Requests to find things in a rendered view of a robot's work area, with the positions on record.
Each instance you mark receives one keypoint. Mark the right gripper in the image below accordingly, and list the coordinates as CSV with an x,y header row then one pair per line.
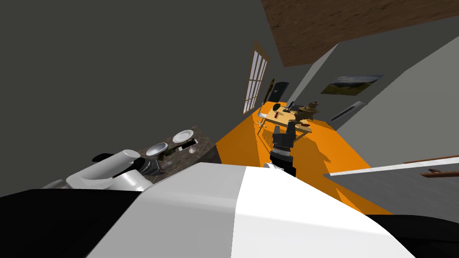
x,y
282,137

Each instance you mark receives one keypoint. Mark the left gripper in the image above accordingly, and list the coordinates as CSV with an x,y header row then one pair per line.
x,y
153,167

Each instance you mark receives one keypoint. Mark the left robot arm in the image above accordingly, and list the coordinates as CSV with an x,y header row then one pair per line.
x,y
107,175

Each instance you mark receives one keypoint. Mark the pale wooden table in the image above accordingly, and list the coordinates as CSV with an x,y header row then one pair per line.
x,y
283,120

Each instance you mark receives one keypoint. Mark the grey bowl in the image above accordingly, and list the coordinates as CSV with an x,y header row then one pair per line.
x,y
156,149

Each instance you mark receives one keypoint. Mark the dark green bottle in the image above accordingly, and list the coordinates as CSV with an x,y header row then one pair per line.
x,y
175,148

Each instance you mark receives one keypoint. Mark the grey metal chair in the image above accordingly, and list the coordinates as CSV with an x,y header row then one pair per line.
x,y
261,116

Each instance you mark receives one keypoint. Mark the dark door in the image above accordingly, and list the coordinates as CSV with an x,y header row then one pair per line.
x,y
278,91

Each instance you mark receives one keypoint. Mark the white plate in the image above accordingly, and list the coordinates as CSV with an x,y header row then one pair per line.
x,y
183,136

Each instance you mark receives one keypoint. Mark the wooden framed window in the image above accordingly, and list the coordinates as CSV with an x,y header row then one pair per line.
x,y
255,80

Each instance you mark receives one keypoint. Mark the landscape picture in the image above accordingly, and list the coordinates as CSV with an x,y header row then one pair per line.
x,y
351,85

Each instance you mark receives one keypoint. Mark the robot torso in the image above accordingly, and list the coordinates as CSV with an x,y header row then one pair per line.
x,y
229,215

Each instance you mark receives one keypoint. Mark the brown wall hanging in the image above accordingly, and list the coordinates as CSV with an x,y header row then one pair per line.
x,y
269,90

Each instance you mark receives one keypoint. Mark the white wall vent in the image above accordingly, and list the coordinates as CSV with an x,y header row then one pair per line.
x,y
348,111

